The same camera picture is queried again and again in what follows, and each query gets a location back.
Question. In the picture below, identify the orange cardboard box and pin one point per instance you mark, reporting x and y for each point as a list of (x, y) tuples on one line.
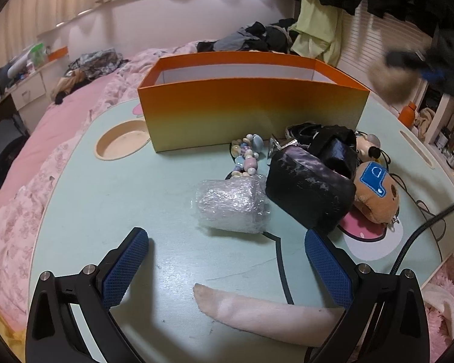
[(249, 102)]

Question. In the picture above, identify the beige fluffy pompom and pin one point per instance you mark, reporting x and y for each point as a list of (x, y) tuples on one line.
[(393, 83)]

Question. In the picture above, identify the orange bottle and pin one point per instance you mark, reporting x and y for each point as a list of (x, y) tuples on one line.
[(407, 115)]

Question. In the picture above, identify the black padded pouch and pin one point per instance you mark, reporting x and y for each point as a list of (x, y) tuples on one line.
[(306, 189)]

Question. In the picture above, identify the white louvered door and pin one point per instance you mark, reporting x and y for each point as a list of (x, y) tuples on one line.
[(359, 45)]

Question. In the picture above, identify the brown plush toy blue patch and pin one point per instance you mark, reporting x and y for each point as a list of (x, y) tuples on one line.
[(378, 200)]

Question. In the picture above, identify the white shelf unit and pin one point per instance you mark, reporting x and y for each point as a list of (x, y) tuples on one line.
[(439, 121)]

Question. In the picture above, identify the pink floral blanket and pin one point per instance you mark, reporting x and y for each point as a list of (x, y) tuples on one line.
[(22, 215)]

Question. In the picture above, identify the small orange box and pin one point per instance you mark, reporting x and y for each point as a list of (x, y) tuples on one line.
[(57, 53)]

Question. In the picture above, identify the white nightstand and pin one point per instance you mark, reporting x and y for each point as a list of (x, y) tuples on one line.
[(28, 92)]

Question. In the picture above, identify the light green garment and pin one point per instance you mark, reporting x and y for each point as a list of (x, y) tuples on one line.
[(314, 26)]

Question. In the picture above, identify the pile of dark clothes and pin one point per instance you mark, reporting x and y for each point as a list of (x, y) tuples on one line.
[(257, 36)]

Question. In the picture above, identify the brown and black garment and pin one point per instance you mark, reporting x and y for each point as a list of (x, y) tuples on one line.
[(70, 83)]

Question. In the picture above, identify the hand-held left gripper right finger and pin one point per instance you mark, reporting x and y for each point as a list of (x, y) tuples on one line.
[(327, 268)]

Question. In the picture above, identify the bubble wrapped item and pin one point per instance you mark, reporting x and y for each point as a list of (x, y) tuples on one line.
[(230, 204)]

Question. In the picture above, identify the black glossy bag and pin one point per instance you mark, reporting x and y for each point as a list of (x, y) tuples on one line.
[(336, 151)]

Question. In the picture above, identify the pink bedsheet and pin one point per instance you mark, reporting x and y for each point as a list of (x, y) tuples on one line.
[(60, 121)]

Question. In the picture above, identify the grey patterned garment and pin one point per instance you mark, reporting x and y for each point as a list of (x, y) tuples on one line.
[(94, 62)]

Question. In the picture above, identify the pale pink sock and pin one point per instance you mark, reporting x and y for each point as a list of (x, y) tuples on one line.
[(257, 314)]

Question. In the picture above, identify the pink fluffy rug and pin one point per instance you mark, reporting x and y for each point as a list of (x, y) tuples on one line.
[(448, 310)]

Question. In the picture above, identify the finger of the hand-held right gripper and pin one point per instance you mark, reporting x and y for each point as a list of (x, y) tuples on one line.
[(404, 58), (433, 73)]

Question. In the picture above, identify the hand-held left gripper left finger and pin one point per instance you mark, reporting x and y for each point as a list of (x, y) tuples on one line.
[(126, 268)]

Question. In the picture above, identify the green plastic item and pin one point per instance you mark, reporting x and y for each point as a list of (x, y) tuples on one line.
[(38, 55)]

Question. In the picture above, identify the yellow cloth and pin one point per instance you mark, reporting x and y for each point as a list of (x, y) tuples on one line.
[(2, 329)]

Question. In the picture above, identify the white padded headboard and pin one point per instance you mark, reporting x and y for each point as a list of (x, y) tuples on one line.
[(174, 19)]

